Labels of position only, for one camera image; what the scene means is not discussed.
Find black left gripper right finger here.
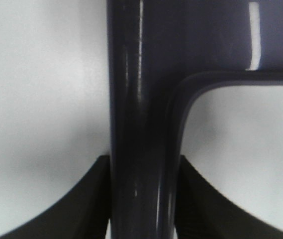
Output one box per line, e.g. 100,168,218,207
175,156,283,239

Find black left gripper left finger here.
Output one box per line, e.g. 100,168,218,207
1,155,111,239

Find grey plastic dustpan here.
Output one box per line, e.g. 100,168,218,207
107,0,283,239

